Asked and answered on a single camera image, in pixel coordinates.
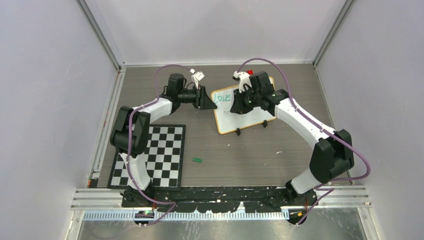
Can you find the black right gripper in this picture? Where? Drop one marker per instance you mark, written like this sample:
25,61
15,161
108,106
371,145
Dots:
239,107

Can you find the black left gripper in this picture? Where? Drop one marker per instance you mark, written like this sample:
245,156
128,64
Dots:
202,101

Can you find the yellow framed whiteboard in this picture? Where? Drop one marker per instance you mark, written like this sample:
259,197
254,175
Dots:
231,122

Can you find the green marker cap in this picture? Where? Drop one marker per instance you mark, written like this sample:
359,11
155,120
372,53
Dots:
198,160

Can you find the black white chessboard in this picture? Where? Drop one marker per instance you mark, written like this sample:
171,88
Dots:
164,155

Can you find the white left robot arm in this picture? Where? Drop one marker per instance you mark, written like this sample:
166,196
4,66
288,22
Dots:
130,133

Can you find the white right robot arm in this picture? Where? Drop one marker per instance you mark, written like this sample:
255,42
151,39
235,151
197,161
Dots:
331,156

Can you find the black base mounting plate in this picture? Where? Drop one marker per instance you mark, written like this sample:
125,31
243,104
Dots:
259,199

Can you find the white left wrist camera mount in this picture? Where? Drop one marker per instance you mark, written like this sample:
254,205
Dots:
196,77

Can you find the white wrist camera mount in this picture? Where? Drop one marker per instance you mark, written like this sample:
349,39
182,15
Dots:
243,79
196,77

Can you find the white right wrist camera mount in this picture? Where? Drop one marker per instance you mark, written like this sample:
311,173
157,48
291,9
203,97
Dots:
243,79

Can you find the aluminium front rail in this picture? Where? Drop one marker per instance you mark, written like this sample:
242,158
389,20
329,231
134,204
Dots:
98,204

